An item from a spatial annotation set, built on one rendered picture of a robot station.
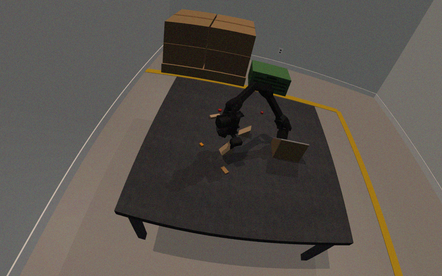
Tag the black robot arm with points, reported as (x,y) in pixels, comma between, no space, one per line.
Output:
(232,117)

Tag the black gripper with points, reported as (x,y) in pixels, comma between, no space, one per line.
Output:
(234,141)

